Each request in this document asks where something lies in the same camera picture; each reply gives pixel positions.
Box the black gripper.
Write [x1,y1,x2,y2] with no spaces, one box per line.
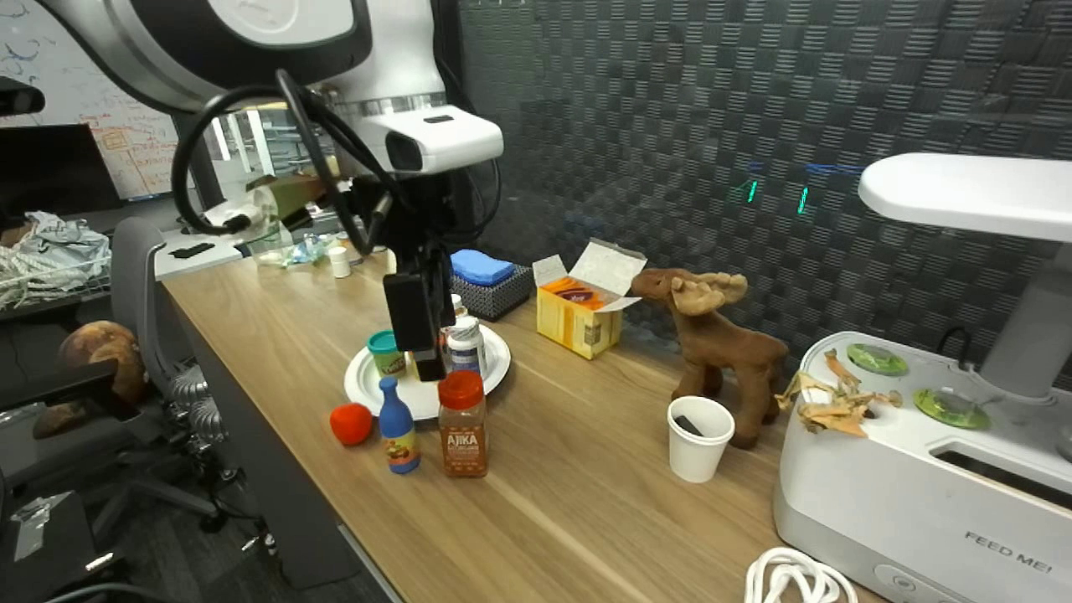
[331,169,495,386]

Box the blue label white pill bottle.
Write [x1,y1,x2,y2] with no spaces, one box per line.
[443,317,485,379]

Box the teal lid dough can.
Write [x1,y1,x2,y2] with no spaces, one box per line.
[364,330,407,379]

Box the white paper plate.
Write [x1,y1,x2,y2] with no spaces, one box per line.
[342,325,515,425]

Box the blue sponge cloth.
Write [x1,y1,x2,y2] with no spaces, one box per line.
[449,250,518,293]

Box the small blue top bottle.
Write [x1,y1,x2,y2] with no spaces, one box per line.
[374,376,426,478]

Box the orange lid spice jar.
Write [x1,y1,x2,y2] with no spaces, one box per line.
[434,369,491,482]

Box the yellow cardboard box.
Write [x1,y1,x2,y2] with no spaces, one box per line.
[529,237,652,365]

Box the black office chair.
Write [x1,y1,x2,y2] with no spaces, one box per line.
[0,210,284,596]

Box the white paper cup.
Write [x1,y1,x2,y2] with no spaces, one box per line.
[662,395,740,486]

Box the brown moose plush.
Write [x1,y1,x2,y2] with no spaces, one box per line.
[630,265,795,454]

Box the brown fuzzy object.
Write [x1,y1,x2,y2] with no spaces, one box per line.
[53,320,150,408]

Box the grey crumpled cloth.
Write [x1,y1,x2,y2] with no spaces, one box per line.
[0,207,118,317]

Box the white countertop garden appliance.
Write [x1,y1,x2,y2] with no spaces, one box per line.
[770,151,1072,603]

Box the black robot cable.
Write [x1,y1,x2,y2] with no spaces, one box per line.
[167,69,394,262]

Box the white rope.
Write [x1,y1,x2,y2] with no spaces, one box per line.
[744,547,859,603]

